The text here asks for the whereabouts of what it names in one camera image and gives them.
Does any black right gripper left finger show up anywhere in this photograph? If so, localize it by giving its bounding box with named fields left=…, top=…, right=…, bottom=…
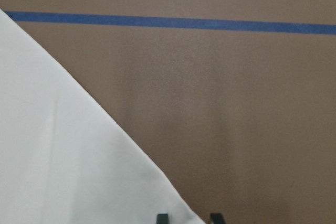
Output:
left=156, top=214, right=169, bottom=224

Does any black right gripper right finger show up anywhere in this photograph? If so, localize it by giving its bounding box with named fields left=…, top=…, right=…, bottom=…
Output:
left=210, top=213, right=224, bottom=224

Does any white printed long-sleeve shirt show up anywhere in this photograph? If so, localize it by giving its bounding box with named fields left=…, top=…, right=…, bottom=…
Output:
left=1, top=13, right=202, bottom=223

